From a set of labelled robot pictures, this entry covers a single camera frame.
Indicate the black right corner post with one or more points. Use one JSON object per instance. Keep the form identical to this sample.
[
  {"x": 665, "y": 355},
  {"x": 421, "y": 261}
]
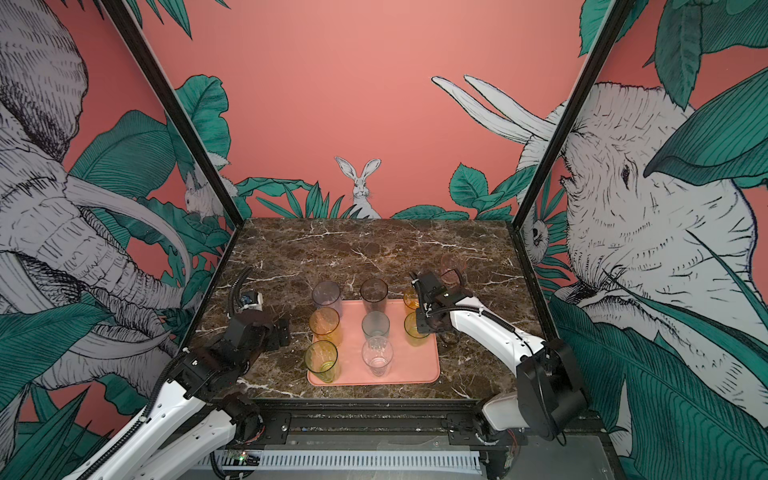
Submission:
[{"x": 611, "y": 27}]

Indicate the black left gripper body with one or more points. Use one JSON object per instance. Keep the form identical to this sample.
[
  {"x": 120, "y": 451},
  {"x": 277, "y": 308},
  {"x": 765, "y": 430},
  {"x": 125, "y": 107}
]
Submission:
[{"x": 272, "y": 341}]

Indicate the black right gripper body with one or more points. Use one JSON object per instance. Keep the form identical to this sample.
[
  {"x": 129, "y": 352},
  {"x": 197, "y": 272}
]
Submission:
[{"x": 425, "y": 321}]

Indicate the green glass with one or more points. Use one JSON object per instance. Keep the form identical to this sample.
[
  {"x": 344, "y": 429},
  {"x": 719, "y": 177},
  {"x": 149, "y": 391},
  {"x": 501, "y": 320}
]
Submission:
[
  {"x": 413, "y": 336},
  {"x": 321, "y": 359}
]

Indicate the black left corner post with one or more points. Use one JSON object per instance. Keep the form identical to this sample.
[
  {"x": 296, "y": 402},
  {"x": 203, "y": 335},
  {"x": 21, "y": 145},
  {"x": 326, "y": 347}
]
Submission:
[{"x": 127, "y": 26}]

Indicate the pink tray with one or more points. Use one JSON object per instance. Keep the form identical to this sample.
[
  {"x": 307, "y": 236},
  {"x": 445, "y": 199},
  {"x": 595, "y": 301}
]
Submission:
[{"x": 410, "y": 365}]

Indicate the white perforated strip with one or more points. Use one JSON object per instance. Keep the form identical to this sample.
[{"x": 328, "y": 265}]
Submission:
[{"x": 465, "y": 462}]

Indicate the clear blue tall glass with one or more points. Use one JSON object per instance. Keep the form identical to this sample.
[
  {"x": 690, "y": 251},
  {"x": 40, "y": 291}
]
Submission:
[{"x": 328, "y": 294}]

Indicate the dark smoky glass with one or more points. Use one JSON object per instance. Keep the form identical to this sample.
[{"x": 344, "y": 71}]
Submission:
[{"x": 374, "y": 293}]

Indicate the pink clear glass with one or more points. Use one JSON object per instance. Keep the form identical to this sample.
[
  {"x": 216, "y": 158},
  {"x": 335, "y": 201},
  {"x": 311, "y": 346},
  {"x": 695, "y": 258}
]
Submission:
[{"x": 452, "y": 271}]

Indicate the clear colourless glass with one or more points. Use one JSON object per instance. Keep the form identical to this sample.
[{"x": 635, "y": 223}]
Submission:
[{"x": 378, "y": 353}]

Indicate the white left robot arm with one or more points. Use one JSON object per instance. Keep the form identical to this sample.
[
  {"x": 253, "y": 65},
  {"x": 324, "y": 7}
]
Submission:
[{"x": 191, "y": 411}]

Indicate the tall yellow glass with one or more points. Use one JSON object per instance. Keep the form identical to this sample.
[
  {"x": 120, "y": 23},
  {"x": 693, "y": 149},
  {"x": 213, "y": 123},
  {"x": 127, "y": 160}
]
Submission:
[{"x": 325, "y": 325}]

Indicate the black corner post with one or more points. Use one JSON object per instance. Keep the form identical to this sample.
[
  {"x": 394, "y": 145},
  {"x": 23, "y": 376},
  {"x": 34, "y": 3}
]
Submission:
[
  {"x": 127, "y": 26},
  {"x": 611, "y": 27}
]

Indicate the frosted teal glass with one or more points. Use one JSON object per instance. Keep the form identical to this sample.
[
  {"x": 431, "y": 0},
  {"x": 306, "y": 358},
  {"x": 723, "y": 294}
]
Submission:
[{"x": 375, "y": 323}]

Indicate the short yellow glass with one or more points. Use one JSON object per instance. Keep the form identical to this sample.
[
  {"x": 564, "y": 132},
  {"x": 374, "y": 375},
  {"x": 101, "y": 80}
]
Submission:
[{"x": 410, "y": 298}]

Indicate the black front rail base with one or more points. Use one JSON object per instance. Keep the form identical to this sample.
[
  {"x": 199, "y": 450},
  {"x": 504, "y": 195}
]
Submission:
[{"x": 583, "y": 452}]

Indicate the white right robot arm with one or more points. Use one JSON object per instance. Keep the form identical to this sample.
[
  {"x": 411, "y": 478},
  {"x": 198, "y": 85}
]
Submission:
[{"x": 550, "y": 387}]

